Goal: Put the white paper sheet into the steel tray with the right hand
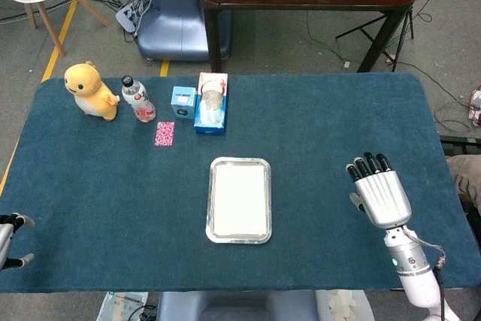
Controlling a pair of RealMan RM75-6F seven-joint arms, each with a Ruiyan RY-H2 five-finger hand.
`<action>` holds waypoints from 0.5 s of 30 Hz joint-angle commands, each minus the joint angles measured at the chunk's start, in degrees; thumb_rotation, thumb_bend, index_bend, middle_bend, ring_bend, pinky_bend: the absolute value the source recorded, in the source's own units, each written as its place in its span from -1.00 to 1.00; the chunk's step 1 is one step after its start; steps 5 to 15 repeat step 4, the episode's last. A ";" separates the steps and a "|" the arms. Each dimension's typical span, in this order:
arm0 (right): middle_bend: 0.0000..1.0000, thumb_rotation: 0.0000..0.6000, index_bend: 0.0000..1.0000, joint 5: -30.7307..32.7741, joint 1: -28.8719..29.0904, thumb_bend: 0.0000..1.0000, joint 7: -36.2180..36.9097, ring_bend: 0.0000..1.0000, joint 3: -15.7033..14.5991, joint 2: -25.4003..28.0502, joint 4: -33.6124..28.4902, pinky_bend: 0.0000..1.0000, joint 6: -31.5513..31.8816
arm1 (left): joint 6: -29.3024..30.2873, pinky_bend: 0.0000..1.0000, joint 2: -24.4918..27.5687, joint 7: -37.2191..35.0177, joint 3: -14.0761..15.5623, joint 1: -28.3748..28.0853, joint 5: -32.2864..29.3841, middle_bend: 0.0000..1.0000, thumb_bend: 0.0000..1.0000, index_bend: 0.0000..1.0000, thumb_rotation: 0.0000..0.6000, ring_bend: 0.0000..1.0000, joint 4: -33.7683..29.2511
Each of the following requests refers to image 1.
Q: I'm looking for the yellow plush toy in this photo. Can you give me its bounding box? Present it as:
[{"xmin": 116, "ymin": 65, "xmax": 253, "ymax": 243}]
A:
[{"xmin": 63, "ymin": 60, "xmax": 121, "ymax": 123}]

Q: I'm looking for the arm wrist cable with connector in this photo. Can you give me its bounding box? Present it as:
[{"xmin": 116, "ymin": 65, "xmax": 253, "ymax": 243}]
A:
[{"xmin": 404, "ymin": 226, "xmax": 452, "ymax": 321}]

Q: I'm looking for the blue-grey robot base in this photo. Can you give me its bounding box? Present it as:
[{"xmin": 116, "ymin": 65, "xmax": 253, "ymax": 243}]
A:
[{"xmin": 135, "ymin": 0, "xmax": 232, "ymax": 62}]

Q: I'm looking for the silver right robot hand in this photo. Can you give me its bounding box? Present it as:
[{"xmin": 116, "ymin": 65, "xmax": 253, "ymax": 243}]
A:
[{"xmin": 345, "ymin": 152, "xmax": 413, "ymax": 230}]

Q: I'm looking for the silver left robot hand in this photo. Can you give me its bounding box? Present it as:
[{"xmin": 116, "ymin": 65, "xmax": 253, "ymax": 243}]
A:
[{"xmin": 0, "ymin": 213, "xmax": 36, "ymax": 272}]

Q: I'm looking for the stainless steel tray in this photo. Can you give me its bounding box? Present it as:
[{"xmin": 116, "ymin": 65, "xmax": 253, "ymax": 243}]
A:
[{"xmin": 204, "ymin": 156, "xmax": 273, "ymax": 245}]

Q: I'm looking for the printed plastic bag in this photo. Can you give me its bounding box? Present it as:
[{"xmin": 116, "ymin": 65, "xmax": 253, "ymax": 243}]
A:
[{"xmin": 98, "ymin": 290, "xmax": 150, "ymax": 321}]

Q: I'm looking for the clear drink bottle black cap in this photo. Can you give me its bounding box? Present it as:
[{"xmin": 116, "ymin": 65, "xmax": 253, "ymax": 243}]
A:
[{"xmin": 120, "ymin": 74, "xmax": 157, "ymax": 123}]

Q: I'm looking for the grey-blue robot torso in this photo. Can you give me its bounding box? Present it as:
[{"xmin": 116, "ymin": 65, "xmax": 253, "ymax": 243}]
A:
[{"xmin": 156, "ymin": 289, "xmax": 374, "ymax": 321}]

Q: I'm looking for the blue felt table cover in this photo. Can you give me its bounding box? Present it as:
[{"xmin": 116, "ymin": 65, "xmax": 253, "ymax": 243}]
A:
[{"xmin": 0, "ymin": 72, "xmax": 478, "ymax": 294}]

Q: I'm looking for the pink patterned card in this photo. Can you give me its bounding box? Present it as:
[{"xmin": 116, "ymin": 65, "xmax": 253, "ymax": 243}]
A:
[{"xmin": 154, "ymin": 121, "xmax": 176, "ymax": 147}]

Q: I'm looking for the light blue speaker box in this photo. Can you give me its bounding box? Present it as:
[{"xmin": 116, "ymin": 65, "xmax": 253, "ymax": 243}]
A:
[{"xmin": 171, "ymin": 86, "xmax": 198, "ymax": 120}]

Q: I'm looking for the grey power strip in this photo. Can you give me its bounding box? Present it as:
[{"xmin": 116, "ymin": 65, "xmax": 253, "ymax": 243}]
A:
[{"xmin": 115, "ymin": 0, "xmax": 152, "ymax": 35}]

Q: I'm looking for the blue cookie box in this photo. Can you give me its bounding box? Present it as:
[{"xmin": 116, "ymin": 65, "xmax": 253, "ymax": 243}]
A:
[{"xmin": 193, "ymin": 71, "xmax": 230, "ymax": 136}]

